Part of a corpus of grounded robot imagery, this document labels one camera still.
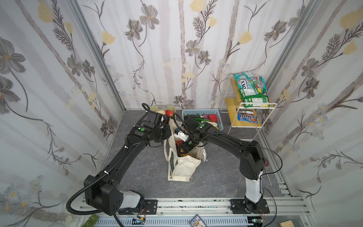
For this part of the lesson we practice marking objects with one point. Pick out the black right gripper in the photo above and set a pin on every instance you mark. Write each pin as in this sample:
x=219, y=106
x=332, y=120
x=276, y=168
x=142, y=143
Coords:
x=184, y=147

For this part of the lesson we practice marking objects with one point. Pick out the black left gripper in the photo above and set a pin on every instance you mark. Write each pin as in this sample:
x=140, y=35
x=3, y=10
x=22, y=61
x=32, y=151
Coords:
x=165, y=132

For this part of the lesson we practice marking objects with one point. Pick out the cream floral tote bag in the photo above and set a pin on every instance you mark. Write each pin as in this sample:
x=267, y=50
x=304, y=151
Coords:
x=181, y=168

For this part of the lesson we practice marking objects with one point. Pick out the white radish toy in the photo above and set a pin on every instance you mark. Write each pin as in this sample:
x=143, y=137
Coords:
x=213, y=124

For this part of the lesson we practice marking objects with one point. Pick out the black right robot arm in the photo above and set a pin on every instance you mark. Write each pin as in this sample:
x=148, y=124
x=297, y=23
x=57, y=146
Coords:
x=250, y=154

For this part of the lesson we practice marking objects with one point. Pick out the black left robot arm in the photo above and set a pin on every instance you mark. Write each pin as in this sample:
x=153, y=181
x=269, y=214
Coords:
x=101, y=191

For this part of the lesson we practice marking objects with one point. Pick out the green skittles candy bag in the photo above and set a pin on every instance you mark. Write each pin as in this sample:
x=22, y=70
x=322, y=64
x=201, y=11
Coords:
x=252, y=89

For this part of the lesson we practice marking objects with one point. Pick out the green plastic fruit basket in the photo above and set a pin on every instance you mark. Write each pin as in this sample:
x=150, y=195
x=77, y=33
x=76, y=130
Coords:
x=162, y=108

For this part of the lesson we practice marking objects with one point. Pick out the purple onion toy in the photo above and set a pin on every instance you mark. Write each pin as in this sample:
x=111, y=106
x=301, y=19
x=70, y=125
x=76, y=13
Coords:
x=204, y=116

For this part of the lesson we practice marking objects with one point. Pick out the red pepper toy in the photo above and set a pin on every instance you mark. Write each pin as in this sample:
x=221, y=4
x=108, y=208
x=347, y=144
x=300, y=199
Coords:
x=213, y=117

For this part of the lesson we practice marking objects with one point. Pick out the blue plastic vegetable basket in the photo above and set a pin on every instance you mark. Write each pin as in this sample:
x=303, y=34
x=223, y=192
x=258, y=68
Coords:
x=199, y=112

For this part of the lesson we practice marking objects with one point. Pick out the blue m&m candy packet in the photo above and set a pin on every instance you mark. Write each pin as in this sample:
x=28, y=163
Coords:
x=247, y=116

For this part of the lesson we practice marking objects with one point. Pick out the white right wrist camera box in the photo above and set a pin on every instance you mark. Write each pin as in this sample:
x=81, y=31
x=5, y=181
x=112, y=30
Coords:
x=180, y=135

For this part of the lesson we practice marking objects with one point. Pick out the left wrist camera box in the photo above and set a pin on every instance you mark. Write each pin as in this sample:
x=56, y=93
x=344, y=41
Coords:
x=154, y=120

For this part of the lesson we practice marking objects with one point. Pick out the white wire wooden shelf rack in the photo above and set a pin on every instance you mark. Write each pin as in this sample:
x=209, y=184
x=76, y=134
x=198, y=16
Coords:
x=235, y=105

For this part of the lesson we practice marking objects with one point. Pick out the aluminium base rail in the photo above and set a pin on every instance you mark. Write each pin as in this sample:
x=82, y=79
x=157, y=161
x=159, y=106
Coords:
x=214, y=212

